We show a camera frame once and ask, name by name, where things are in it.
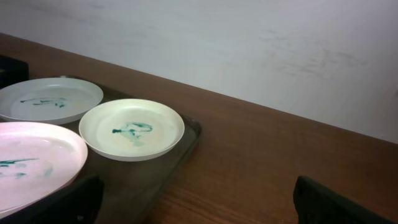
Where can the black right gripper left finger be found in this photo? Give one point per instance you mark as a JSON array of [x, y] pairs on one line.
[[77, 203]]

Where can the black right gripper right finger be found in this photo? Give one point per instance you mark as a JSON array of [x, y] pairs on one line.
[[316, 204]]

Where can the pink plate with green stain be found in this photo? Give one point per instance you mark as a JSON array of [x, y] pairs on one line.
[[37, 159]]

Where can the light grey plate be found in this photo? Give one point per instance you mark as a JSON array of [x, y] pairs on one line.
[[49, 100]]

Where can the dark brown serving tray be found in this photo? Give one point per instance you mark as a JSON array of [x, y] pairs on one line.
[[132, 188]]

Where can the black water tray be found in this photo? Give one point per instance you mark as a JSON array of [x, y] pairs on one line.
[[12, 71]]

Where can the cream plate with green stain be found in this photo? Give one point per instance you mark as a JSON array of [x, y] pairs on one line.
[[131, 130]]

